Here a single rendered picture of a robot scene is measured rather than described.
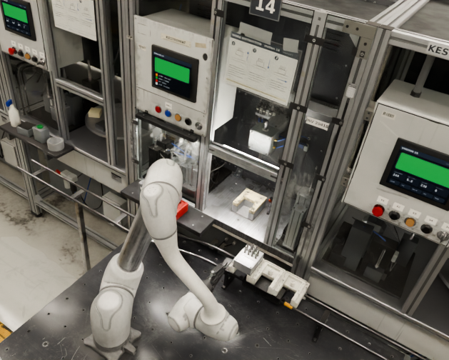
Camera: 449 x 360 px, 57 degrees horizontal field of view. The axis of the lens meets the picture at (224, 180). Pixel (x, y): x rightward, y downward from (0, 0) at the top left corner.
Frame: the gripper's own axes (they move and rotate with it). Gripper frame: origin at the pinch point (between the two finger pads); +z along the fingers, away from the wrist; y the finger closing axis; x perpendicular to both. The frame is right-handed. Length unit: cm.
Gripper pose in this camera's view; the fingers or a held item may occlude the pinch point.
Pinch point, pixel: (225, 263)
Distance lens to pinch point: 202.1
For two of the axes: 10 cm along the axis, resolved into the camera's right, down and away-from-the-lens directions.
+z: 5.3, -4.7, 7.1
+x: -8.4, -3.9, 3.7
